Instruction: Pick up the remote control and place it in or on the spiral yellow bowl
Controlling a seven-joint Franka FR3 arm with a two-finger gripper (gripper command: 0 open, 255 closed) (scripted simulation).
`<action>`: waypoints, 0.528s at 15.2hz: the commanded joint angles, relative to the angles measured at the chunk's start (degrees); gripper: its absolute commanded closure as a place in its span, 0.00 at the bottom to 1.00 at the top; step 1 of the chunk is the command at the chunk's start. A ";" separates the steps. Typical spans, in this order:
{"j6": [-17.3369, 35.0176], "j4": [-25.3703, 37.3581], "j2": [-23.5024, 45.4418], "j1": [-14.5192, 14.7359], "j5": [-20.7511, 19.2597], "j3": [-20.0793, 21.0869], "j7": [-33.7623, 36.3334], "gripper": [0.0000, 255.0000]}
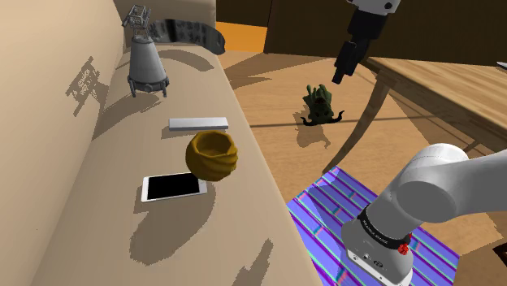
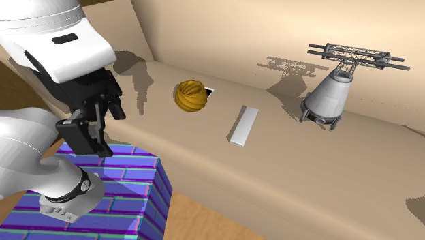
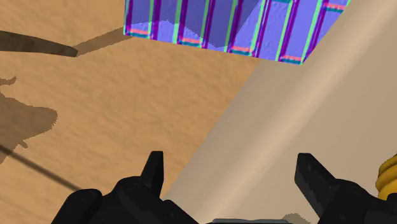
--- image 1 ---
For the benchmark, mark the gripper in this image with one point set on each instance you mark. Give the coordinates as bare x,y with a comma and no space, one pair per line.
364,27

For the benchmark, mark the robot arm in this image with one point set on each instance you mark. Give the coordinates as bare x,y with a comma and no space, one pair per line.
427,190

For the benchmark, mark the flat white rectangular box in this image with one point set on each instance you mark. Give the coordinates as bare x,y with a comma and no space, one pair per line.
198,123

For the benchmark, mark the white smartphone with black screen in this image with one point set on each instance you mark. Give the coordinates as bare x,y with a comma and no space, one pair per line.
173,186

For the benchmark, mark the wooden table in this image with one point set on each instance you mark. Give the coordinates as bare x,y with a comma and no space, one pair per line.
447,91

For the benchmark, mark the dark green tentacled figure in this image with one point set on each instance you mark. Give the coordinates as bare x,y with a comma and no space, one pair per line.
320,105

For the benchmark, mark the grey space capsule model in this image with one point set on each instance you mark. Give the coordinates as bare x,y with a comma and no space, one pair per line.
146,67

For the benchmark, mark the yellow ribbed bowl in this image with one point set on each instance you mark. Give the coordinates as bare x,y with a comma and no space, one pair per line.
214,158

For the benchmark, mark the dark grey patterned cloth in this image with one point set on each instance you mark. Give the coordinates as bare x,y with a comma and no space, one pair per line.
190,33

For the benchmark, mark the purple striped robot stand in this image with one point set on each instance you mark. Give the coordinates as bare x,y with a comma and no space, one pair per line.
328,206

